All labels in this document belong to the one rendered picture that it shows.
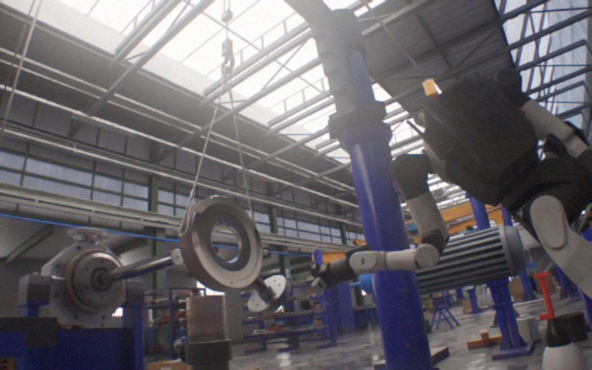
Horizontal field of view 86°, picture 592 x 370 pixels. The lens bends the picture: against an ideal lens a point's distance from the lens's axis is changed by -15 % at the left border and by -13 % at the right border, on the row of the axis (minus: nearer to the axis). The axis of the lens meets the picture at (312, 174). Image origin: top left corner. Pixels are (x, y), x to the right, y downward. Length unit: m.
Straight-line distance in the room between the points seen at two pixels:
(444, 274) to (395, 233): 2.00
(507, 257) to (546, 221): 3.31
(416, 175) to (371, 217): 1.61
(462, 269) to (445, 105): 3.49
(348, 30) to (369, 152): 1.24
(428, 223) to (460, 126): 0.32
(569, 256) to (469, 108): 0.47
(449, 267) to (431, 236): 3.36
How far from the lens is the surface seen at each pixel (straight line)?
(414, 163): 1.11
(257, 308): 1.54
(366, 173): 2.79
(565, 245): 1.06
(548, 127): 1.25
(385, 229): 2.65
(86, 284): 2.31
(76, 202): 9.10
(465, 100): 1.10
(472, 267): 4.43
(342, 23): 3.58
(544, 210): 1.06
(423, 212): 1.17
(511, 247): 4.38
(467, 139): 1.04
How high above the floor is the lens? 0.77
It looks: 22 degrees up
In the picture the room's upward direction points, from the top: 8 degrees counter-clockwise
